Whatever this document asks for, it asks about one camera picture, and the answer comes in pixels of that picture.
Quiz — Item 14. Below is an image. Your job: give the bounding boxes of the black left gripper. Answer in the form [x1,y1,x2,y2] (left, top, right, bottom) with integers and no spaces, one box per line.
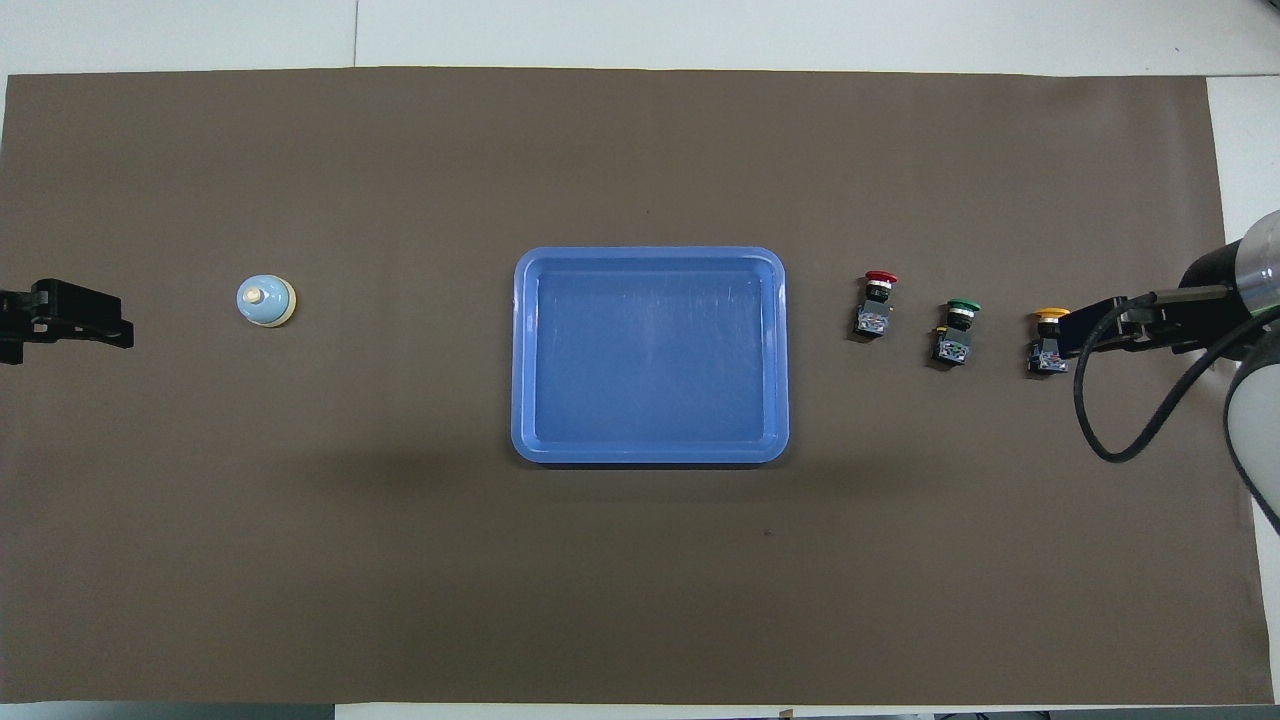
[0,280,134,366]

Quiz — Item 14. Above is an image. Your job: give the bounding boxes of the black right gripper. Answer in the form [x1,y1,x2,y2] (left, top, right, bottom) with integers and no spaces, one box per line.
[1060,240,1246,358]

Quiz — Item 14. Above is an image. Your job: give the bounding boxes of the yellow push button switch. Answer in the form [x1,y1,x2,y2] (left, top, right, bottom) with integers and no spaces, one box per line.
[1026,307,1073,376]

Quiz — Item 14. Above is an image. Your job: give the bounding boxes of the green push button switch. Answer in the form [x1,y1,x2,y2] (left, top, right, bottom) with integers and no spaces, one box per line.
[932,298,982,367]

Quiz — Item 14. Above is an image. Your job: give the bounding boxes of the red push button switch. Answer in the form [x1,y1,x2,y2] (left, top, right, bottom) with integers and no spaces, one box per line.
[853,270,899,341]

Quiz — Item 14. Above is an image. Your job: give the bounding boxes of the light blue call bell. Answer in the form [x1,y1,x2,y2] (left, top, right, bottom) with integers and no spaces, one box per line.
[236,273,298,328]

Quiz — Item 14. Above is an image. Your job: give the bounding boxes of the blue plastic tray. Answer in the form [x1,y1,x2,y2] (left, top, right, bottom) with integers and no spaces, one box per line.
[511,246,790,466]

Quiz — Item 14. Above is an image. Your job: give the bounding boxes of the brown table mat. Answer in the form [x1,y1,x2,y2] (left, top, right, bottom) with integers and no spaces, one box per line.
[0,66,1269,706]

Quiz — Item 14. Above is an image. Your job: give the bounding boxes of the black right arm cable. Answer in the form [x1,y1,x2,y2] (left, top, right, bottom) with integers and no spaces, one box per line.
[1073,287,1280,464]

